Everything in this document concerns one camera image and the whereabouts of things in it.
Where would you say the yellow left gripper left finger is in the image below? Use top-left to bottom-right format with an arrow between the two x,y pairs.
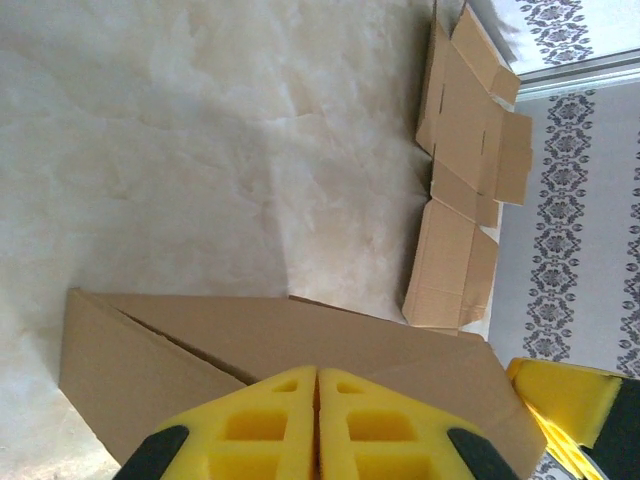
115,364 -> 320,480

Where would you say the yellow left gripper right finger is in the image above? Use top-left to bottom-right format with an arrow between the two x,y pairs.
318,368 -> 521,480

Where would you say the brown cardboard box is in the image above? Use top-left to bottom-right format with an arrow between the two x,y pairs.
58,287 -> 547,480
399,0 -> 535,337

